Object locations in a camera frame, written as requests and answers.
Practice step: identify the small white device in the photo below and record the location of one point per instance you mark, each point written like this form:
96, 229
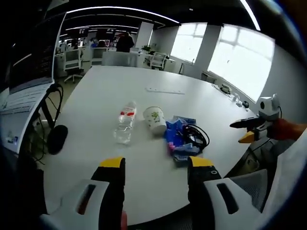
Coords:
237, 98

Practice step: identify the white charger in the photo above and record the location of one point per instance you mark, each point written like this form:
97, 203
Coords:
226, 87

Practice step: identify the person's right hand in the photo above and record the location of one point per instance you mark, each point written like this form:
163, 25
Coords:
285, 129

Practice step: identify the white power strip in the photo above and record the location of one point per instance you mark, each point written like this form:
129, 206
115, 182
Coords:
165, 90

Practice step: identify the clear plastic water bottle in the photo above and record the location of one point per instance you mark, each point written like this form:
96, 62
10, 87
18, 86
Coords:
126, 122

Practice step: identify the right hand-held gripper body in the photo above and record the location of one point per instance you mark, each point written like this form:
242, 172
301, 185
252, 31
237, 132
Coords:
269, 107

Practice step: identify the grey mesh chair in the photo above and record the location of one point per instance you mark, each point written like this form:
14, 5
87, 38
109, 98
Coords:
251, 187

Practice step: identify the green potted plant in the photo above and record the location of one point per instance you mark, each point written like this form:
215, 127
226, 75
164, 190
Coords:
147, 48

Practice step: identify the black round pouch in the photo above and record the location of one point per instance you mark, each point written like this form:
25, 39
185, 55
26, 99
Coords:
57, 140

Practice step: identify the open laptop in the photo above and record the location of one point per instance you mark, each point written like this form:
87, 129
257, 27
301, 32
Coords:
36, 55

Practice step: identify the person's left hand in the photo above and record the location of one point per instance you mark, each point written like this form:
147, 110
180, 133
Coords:
124, 221

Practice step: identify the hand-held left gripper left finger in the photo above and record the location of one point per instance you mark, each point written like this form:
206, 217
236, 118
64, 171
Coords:
96, 191

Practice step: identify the white table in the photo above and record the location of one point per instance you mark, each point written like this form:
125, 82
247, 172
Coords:
115, 81

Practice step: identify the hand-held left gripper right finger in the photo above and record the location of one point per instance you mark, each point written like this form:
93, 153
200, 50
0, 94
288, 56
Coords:
206, 191

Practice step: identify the blue plastic packet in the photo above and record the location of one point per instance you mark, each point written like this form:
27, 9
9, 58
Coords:
176, 134

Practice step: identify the white office chair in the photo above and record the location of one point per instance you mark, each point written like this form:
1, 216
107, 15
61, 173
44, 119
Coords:
73, 60
158, 60

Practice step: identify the white side cabinet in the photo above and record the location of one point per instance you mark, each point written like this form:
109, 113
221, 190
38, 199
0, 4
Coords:
16, 124

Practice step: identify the large window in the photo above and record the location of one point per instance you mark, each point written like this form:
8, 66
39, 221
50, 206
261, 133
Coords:
239, 62

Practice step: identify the small window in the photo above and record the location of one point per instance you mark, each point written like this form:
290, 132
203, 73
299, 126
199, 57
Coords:
188, 42

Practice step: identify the white paper cup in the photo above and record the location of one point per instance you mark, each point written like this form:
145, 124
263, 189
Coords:
155, 118

